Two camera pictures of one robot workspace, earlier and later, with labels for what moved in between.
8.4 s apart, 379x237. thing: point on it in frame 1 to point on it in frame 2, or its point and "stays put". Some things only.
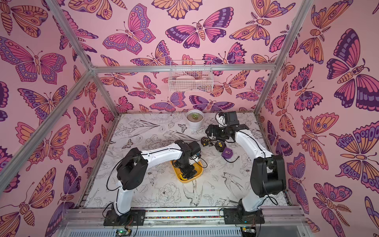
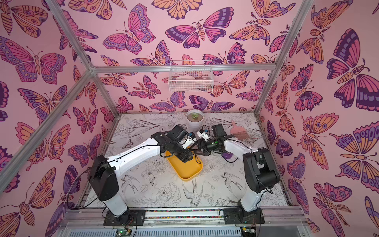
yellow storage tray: (197, 166) stays put
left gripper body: (187, 169) to (182, 154)
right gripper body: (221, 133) to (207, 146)
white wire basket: (190, 81) stays put
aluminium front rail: (81, 217) stays put
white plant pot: (194, 117) stays put
